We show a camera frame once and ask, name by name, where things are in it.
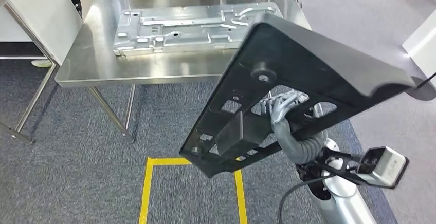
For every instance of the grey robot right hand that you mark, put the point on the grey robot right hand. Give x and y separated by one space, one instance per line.
281 108

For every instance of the black plastic mounting plate part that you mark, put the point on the black plastic mounting plate part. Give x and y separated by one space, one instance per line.
306 55

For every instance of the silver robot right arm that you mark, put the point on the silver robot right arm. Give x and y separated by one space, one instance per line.
344 205

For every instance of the stainless steel workbench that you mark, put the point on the stainless steel workbench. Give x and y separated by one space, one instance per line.
102 62

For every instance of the stamped silver metal panel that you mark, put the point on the stamped silver metal panel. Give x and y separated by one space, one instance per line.
184 28

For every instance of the black stanchion with black base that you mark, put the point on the black stanchion with black base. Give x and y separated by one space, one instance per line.
422 91

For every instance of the white pillar with light strip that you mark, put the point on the white pillar with light strip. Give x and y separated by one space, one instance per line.
422 45

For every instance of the yellow floor tape square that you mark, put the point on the yellow floor tape square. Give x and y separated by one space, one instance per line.
145 195

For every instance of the stainless steel table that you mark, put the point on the stainless steel table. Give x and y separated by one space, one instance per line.
34 96

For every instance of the white partition panel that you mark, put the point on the white partition panel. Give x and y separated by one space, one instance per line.
44 18

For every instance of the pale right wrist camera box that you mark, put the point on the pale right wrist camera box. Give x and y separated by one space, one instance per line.
388 168

